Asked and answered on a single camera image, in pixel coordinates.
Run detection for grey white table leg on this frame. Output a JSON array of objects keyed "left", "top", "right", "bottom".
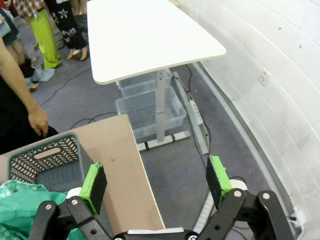
[{"left": 136, "top": 69, "right": 191, "bottom": 152}]

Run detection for lime green trousers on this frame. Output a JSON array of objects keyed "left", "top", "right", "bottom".
[{"left": 29, "top": 9, "right": 63, "bottom": 70}]

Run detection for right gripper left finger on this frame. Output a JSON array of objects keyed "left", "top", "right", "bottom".
[{"left": 28, "top": 162, "right": 113, "bottom": 240}]

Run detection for beige mannequin feet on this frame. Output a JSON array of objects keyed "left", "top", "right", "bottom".
[{"left": 66, "top": 47, "right": 90, "bottom": 62}]

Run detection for large clear plastic bin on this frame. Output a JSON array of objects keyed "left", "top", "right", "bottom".
[{"left": 115, "top": 86, "right": 188, "bottom": 143}]

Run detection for grey wall base channel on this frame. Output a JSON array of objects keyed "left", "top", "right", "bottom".
[{"left": 192, "top": 61, "right": 301, "bottom": 213}]

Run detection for white wall socket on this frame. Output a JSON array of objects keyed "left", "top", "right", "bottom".
[{"left": 258, "top": 71, "right": 271, "bottom": 86}]

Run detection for white power strip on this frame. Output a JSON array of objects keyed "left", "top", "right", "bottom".
[{"left": 189, "top": 99, "right": 204, "bottom": 126}]

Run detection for person's black clothing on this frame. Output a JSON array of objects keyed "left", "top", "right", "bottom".
[{"left": 0, "top": 74, "right": 60, "bottom": 156}]

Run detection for white low wall outlet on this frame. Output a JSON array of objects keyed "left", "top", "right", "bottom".
[{"left": 287, "top": 209, "right": 306, "bottom": 226}]

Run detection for black printed trousers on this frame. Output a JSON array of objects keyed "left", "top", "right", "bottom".
[{"left": 48, "top": 0, "right": 89, "bottom": 51}]

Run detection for green patterned garment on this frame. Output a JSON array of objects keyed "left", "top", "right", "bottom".
[{"left": 0, "top": 179, "right": 83, "bottom": 240}]

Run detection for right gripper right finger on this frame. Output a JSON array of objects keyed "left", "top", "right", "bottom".
[{"left": 197, "top": 155, "right": 295, "bottom": 240}]

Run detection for person's left hand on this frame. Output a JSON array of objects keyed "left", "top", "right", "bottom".
[{"left": 27, "top": 107, "right": 50, "bottom": 138}]

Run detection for blue denim garment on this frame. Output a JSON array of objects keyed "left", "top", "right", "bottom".
[{"left": 0, "top": 7, "right": 20, "bottom": 46}]

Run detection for red plaid shirt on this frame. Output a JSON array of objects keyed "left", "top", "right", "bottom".
[{"left": 12, "top": 0, "right": 46, "bottom": 20}]

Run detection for white table top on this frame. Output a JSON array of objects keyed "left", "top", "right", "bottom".
[{"left": 86, "top": 0, "right": 227, "bottom": 85}]

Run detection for person's left forearm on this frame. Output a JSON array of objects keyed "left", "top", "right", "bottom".
[{"left": 9, "top": 62, "right": 47, "bottom": 116}]

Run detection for light blue cloth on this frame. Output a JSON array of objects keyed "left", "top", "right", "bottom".
[{"left": 39, "top": 68, "right": 56, "bottom": 82}]

